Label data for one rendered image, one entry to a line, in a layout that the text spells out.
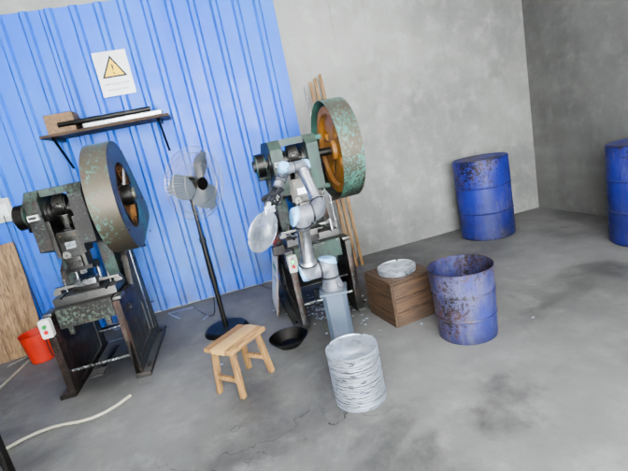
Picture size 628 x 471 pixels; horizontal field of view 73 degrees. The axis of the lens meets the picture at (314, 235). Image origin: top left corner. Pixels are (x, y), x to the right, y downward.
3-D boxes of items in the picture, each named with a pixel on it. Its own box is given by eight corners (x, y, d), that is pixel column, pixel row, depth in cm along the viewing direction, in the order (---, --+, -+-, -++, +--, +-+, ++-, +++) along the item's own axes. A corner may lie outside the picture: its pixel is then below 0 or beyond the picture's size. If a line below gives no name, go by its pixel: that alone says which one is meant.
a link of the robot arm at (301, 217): (323, 280, 284) (314, 206, 257) (303, 286, 280) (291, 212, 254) (318, 271, 294) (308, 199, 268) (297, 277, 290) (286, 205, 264)
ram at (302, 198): (316, 209, 348) (308, 174, 341) (298, 214, 345) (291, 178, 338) (310, 207, 365) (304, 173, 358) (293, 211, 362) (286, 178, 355)
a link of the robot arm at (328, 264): (341, 275, 284) (337, 255, 281) (322, 280, 281) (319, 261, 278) (335, 270, 296) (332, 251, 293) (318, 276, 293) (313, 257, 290)
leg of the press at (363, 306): (371, 308, 355) (351, 204, 335) (358, 312, 352) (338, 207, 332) (338, 278, 442) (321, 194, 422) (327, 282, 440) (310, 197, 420)
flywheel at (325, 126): (376, 192, 336) (362, 98, 315) (351, 198, 332) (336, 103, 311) (346, 181, 404) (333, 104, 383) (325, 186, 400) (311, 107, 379)
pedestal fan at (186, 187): (264, 332, 354) (215, 140, 318) (185, 355, 341) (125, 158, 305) (249, 288, 472) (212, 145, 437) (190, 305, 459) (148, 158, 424)
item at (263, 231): (278, 243, 266) (278, 243, 265) (249, 259, 282) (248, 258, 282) (277, 204, 279) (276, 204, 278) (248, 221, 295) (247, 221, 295)
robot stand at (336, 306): (359, 351, 291) (347, 291, 281) (332, 356, 292) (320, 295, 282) (357, 338, 309) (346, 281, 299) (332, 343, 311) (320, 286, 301)
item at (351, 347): (384, 336, 239) (384, 335, 239) (364, 364, 216) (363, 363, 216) (339, 333, 255) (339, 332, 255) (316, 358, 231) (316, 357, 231)
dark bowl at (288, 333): (313, 346, 312) (311, 337, 310) (274, 359, 306) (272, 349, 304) (304, 330, 340) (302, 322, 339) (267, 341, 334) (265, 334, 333)
